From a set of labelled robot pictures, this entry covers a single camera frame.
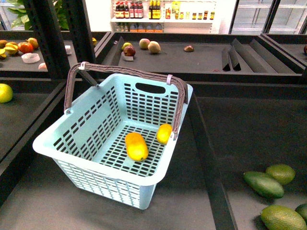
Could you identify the yellow mango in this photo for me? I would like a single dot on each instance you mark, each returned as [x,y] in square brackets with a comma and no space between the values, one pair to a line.
[136,146]

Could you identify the brown basket handle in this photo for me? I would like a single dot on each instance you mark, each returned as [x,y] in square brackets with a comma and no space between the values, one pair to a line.
[83,67]

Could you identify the green avocado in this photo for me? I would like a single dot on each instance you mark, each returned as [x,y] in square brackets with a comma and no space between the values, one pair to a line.
[282,173]
[276,217]
[263,184]
[302,211]

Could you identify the yellow lemon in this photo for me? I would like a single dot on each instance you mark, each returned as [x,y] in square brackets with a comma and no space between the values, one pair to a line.
[164,133]

